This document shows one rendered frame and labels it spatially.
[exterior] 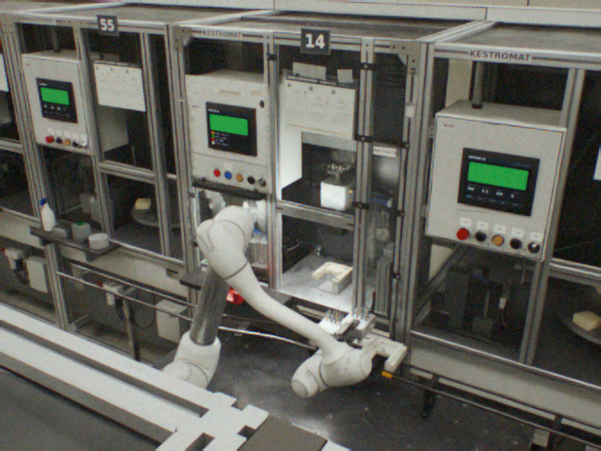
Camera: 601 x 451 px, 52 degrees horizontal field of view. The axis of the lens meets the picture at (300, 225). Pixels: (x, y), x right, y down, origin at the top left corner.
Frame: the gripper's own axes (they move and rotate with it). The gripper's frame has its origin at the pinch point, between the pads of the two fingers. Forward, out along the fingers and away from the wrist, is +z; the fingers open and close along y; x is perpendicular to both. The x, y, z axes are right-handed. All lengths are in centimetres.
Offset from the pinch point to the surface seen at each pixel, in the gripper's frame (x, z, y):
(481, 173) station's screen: -38, 15, 66
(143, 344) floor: 169, 49, -97
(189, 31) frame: 87, 19, 104
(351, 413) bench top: -6.7, -13.6, -28.1
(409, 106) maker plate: -9, 19, 85
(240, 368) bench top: 47, -12, -28
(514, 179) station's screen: -49, 15, 66
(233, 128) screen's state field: 65, 16, 68
